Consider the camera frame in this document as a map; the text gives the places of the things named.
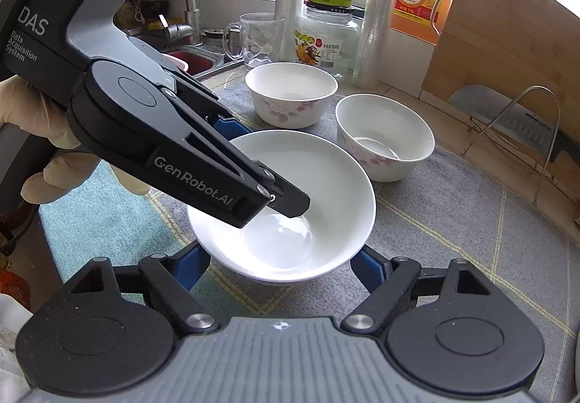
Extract white floral bowl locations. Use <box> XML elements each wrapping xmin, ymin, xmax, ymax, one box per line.
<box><xmin>335</xmin><ymin>94</ymin><xmax>435</xmax><ymax>183</ymax></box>
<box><xmin>245</xmin><ymin>62</ymin><xmax>338</xmax><ymax>130</ymax></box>

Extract bamboo cutting board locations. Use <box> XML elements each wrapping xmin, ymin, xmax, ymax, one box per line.
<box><xmin>423</xmin><ymin>0</ymin><xmax>579</xmax><ymax>138</ymax></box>

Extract glass jar green lid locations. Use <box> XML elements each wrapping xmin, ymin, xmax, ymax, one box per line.
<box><xmin>294</xmin><ymin>0</ymin><xmax>361</xmax><ymax>81</ymax></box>

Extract gloved left hand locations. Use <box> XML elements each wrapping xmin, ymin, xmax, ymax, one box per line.
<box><xmin>0</xmin><ymin>75</ymin><xmax>150</xmax><ymax>206</ymax></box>

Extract cleaver knife black handle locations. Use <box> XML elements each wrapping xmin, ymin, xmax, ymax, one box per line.
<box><xmin>448</xmin><ymin>83</ymin><xmax>580</xmax><ymax>165</ymax></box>

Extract steel sink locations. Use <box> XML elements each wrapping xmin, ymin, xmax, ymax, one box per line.
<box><xmin>126</xmin><ymin>29</ymin><xmax>225</xmax><ymax>81</ymax></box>

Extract plastic wrap roll tall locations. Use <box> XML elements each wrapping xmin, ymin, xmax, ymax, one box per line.
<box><xmin>353</xmin><ymin>0</ymin><xmax>394</xmax><ymax>89</ymax></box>

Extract plain white bowl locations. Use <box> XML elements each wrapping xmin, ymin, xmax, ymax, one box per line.
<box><xmin>188</xmin><ymin>130</ymin><xmax>377</xmax><ymax>284</ymax></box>

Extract metal wire rack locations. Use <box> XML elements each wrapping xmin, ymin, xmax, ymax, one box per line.
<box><xmin>449</xmin><ymin>85</ymin><xmax>579</xmax><ymax>199</ymax></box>

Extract glass mug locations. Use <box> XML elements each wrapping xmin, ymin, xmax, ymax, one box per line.
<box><xmin>222</xmin><ymin>13</ymin><xmax>285</xmax><ymax>69</ymax></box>

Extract red basin in sink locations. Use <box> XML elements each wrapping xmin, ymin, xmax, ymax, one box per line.
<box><xmin>169</xmin><ymin>51</ymin><xmax>216</xmax><ymax>75</ymax></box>

